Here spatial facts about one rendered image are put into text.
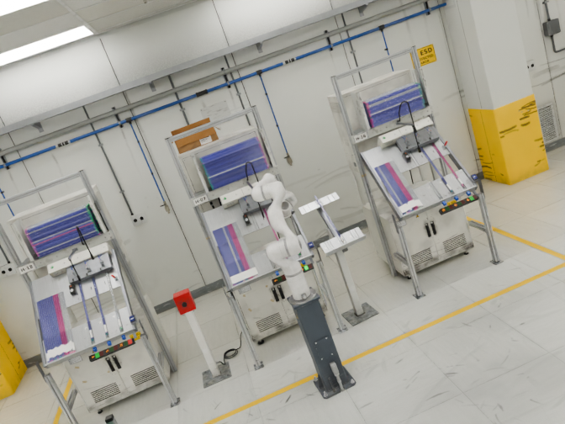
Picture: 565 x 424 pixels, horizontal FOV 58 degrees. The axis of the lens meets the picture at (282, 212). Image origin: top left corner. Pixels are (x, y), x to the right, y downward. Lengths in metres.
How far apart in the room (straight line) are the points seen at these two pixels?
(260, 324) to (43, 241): 1.86
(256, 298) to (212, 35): 2.81
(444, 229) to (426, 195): 0.53
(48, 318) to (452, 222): 3.42
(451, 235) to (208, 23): 3.22
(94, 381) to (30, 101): 2.84
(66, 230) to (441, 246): 3.16
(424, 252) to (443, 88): 2.40
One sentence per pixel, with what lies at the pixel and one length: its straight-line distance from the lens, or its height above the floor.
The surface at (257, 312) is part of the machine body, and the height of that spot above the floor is 0.30.
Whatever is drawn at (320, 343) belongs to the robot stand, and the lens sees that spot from 3.50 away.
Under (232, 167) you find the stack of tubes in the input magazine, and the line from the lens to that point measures 4.17.
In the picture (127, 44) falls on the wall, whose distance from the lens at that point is 5.66.
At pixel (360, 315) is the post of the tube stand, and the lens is 4.40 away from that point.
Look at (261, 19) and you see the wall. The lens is 5.75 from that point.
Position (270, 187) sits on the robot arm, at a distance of 3.30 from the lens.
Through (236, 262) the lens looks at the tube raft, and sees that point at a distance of 4.00.
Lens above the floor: 2.17
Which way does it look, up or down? 16 degrees down
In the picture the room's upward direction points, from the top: 20 degrees counter-clockwise
